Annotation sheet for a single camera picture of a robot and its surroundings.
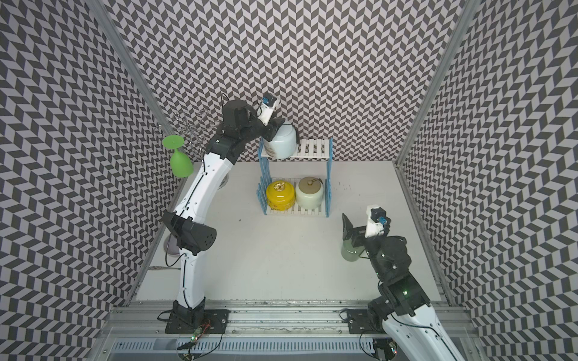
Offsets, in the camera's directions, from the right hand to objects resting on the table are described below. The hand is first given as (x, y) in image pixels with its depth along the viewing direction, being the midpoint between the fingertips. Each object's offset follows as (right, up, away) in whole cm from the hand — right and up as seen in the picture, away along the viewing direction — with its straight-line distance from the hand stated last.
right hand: (356, 216), depth 71 cm
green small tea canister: (0, -15, +12) cm, 19 cm away
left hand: (-25, +34, +6) cm, 43 cm away
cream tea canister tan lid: (-14, +7, +22) cm, 27 cm away
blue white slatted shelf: (-7, +29, +48) cm, 56 cm away
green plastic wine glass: (-66, +18, +18) cm, 71 cm away
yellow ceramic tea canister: (-27, +6, +23) cm, 36 cm away
